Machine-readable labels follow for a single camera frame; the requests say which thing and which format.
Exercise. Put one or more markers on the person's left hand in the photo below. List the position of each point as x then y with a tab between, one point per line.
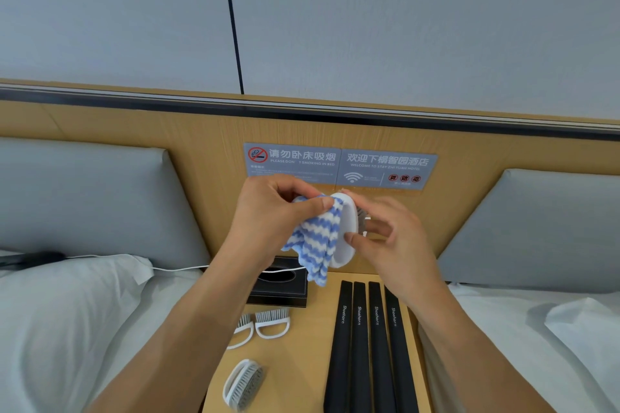
264	224

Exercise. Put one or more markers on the person's right hand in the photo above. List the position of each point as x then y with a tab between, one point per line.
407	253

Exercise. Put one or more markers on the blue white striped cloth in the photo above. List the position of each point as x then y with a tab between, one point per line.
315	243

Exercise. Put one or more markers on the white brush grey bristles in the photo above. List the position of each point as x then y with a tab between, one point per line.
246	333
247	386
271	316
346	219

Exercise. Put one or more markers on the long black shoe spoon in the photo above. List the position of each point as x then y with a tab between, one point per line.
380	354
361	354
339	354
401	359

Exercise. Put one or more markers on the wooden nightstand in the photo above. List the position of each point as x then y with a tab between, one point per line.
300	354

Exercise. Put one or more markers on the person's right forearm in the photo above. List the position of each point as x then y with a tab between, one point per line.
474	359

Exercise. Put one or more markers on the person's left forearm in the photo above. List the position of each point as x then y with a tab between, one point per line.
169	345

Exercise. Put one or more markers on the black leather tissue box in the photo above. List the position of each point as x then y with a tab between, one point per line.
281	289

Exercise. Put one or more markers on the white bed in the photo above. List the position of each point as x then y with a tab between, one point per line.
164	301
494	325

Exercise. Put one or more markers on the grey headboard cushion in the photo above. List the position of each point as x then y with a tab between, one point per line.
547	233
82	199

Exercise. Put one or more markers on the wooden headboard panel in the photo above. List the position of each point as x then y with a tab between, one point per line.
121	127

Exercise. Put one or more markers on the white pillow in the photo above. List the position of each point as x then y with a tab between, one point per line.
58	330
591	340

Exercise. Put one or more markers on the black charging device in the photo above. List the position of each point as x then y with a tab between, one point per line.
29	260

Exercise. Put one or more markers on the grey wall sign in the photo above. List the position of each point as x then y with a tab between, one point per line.
290	161

